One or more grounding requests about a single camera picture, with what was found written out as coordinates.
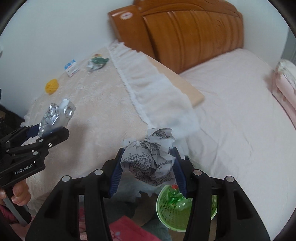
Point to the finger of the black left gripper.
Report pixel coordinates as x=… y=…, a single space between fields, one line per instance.
x=54 y=138

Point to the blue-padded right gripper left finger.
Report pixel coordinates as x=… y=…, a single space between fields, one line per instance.
x=58 y=218

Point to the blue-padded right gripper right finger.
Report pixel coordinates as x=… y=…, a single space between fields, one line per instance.
x=237 y=218

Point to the silver pill blister pack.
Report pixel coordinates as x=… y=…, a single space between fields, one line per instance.
x=56 y=117

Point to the green plastic wrapper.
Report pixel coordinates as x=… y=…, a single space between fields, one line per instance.
x=177 y=200

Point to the printed paper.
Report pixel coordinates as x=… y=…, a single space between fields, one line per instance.
x=150 y=160

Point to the green plastic trash basket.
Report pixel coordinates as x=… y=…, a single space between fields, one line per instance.
x=173 y=209

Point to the left hand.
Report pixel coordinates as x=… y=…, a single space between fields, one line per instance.
x=21 y=194

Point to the yellow foam fruit net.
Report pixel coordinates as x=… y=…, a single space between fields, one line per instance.
x=52 y=86

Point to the pink fleece left sleeve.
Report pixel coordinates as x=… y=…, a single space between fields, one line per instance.
x=21 y=231

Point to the pink floral pajama lap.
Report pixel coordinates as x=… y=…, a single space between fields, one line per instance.
x=122 y=229

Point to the blue white milk carton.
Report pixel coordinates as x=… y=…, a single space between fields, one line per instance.
x=71 y=68

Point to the lace cloth on nightstand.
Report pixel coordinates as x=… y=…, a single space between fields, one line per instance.
x=123 y=100

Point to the green silver snack wrapper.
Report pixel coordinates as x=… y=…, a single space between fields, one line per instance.
x=96 y=63

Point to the bed with pink sheet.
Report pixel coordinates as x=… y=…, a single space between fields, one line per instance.
x=244 y=132

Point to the beige nightstand top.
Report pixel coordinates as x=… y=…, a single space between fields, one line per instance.
x=183 y=85

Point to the folded pink quilt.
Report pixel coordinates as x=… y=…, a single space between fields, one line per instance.
x=284 y=94

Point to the white ruffled pillow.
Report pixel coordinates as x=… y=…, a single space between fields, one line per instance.
x=286 y=67

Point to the wooden headboard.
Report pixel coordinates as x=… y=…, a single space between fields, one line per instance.
x=179 y=34

